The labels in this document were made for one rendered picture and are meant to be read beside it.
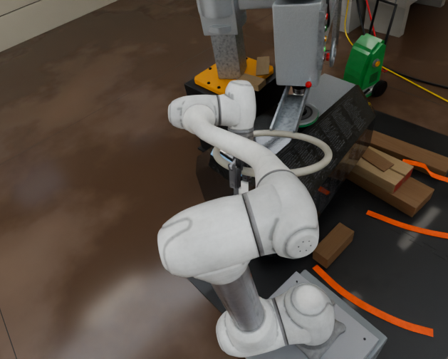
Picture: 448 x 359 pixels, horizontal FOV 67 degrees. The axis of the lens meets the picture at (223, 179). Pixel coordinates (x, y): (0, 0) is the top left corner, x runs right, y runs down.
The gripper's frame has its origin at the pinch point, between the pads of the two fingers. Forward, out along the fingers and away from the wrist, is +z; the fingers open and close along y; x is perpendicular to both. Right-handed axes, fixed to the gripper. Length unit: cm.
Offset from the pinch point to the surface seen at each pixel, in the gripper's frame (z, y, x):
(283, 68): -35, 69, 19
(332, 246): 81, 95, -11
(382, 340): 49, 8, -57
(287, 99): -19, 72, 17
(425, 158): 46, 197, -44
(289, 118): -13, 58, 9
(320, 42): -48, 68, 0
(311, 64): -38, 72, 6
